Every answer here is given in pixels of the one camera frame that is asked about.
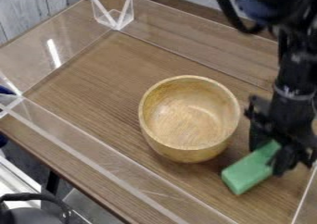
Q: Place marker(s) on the clear acrylic corner bracket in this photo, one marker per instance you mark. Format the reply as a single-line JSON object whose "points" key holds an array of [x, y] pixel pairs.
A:
{"points": [[114, 18]]}

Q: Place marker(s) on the clear acrylic enclosure wall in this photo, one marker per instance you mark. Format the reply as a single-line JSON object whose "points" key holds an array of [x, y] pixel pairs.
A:
{"points": [[79, 76]]}

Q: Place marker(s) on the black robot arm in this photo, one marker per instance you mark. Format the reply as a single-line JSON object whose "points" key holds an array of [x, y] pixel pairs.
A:
{"points": [[290, 19]]}

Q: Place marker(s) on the green rectangular block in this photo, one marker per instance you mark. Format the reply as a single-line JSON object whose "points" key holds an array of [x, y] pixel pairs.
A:
{"points": [[247, 172]]}

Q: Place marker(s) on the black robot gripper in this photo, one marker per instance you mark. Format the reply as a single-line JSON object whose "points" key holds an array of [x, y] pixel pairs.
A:
{"points": [[282, 119]]}

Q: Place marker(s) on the brown wooden bowl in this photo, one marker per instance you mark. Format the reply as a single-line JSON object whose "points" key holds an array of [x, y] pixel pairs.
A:
{"points": [[189, 115]]}

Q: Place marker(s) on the grey metal base plate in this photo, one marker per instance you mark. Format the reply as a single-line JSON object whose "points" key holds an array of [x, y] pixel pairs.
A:
{"points": [[32, 215]]}

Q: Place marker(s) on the black table leg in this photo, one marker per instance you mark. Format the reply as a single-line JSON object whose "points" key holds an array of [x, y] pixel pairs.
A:
{"points": [[52, 183]]}

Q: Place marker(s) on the blue object at left edge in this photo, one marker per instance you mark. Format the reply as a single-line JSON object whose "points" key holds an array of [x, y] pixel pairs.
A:
{"points": [[7, 96]]}

